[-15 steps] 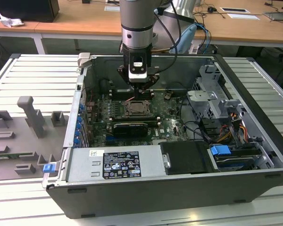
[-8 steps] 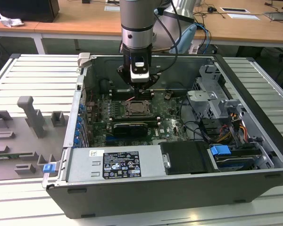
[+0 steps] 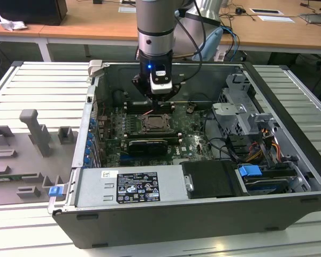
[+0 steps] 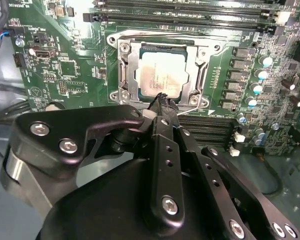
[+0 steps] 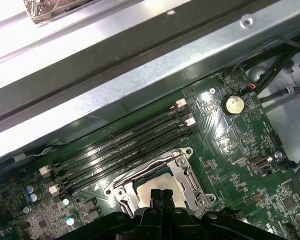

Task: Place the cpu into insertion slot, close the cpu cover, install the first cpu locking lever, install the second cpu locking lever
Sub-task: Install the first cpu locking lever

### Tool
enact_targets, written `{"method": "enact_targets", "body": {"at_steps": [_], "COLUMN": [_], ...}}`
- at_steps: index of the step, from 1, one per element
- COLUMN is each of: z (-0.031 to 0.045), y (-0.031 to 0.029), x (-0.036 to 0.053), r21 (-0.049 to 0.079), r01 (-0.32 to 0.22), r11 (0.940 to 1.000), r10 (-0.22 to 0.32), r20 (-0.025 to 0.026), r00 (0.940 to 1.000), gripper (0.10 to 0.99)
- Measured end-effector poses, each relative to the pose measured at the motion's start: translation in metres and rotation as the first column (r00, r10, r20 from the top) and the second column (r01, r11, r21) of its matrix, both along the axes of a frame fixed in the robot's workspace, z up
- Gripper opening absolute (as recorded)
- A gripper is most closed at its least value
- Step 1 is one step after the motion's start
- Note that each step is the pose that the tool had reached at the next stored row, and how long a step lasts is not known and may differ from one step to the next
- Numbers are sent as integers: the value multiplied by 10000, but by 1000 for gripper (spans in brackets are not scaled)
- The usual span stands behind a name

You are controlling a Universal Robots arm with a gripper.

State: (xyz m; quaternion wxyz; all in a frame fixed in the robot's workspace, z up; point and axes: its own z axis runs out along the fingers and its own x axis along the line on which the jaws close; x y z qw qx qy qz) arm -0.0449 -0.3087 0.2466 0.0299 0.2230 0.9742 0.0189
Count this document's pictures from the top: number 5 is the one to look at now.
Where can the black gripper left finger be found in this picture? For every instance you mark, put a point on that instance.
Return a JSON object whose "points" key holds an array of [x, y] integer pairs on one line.
{"points": [[150, 225]]}

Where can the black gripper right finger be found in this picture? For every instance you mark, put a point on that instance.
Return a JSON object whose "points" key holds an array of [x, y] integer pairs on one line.
{"points": [[177, 225]]}

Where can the silver square CPU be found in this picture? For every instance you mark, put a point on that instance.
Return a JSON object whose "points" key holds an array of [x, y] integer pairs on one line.
{"points": [[162, 181]]}

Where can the metal CPU socket cover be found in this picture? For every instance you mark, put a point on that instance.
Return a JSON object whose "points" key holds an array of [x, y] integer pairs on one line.
{"points": [[182, 166]]}

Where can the CPU socket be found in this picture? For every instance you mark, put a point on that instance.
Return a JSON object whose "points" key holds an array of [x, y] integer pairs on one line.
{"points": [[185, 153]]}

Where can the grey square inductor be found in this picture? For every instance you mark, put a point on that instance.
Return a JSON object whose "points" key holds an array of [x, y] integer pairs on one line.
{"points": [[95, 216], [88, 207]]}

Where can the round silver capacitor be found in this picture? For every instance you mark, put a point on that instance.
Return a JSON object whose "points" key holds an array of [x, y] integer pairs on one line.
{"points": [[70, 221], [66, 201]]}

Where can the green motherboard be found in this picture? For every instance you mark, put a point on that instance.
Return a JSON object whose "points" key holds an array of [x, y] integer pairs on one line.
{"points": [[240, 150]]}

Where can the internal USB port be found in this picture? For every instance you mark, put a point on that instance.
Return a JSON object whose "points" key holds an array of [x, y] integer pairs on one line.
{"points": [[261, 163]]}

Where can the square black chip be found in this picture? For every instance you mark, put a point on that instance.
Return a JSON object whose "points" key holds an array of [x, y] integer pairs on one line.
{"points": [[288, 202]]}

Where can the silver blue capacitor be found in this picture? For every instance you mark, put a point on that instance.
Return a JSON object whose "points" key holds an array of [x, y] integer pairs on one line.
{"points": [[30, 190], [34, 198]]}

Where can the silver board screw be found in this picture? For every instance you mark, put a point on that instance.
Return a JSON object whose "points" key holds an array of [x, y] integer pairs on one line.
{"points": [[278, 155], [212, 90]]}

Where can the open dark PC case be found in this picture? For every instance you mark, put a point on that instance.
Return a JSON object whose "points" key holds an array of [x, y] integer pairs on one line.
{"points": [[130, 97]]}

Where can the round silver coin battery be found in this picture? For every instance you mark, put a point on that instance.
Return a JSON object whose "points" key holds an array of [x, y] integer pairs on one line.
{"points": [[233, 105]]}

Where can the black fan connector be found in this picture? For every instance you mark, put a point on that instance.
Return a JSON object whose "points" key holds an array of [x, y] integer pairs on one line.
{"points": [[225, 73]]}

